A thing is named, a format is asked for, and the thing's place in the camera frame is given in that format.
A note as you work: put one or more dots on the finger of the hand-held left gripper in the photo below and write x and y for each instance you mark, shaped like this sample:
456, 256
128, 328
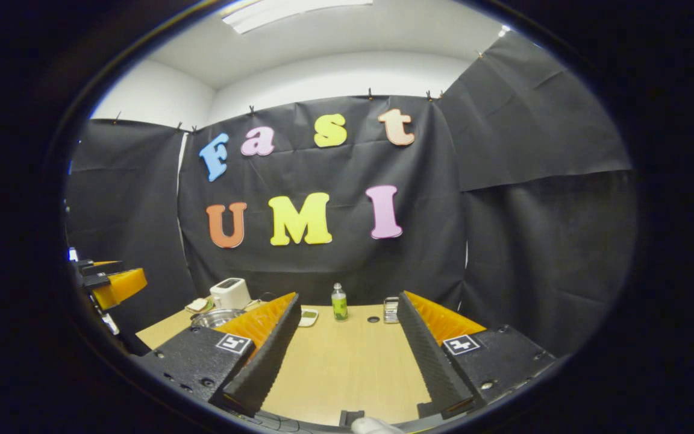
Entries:
97, 281
88, 266

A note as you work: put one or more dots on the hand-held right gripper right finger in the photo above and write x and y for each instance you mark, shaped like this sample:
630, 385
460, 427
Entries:
428, 361

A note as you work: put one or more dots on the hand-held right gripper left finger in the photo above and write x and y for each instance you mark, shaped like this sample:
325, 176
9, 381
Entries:
268, 361

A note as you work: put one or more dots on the stainless steel pot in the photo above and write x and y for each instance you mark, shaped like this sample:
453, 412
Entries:
217, 318

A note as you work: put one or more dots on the white divided bean tray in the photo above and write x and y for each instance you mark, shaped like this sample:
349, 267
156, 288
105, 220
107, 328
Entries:
309, 316

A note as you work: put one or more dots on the white toaster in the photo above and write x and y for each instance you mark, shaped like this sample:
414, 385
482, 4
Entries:
231, 294

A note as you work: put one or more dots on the small beige plate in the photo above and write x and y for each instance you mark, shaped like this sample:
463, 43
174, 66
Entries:
191, 310

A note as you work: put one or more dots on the green drink bottle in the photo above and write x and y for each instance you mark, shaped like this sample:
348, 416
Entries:
340, 307

